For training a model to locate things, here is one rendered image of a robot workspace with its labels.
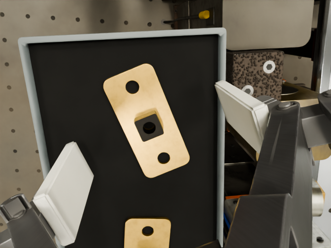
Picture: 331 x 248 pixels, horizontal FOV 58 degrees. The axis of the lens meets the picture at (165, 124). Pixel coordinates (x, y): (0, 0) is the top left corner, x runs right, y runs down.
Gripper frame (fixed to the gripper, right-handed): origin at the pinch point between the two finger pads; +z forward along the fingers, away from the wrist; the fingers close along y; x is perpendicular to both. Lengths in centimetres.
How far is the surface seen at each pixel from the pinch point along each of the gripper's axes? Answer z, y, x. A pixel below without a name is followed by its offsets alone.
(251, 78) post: 10.0, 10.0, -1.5
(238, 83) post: 10.0, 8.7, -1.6
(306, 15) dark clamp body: 12.0, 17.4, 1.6
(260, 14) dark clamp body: 12.0, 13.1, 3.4
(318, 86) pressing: 19.8, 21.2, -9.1
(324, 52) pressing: 19.7, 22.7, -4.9
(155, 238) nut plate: 3.7, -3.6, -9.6
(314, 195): 9.7, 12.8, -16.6
